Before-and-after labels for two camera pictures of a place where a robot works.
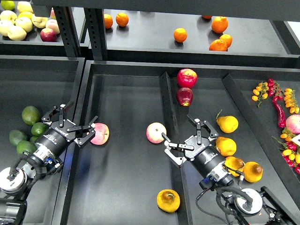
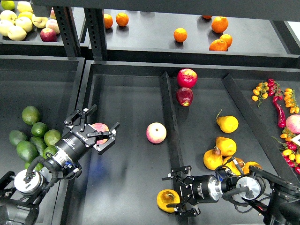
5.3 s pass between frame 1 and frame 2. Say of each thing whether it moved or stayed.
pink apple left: stayed
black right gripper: moved
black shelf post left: stayed
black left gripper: moved
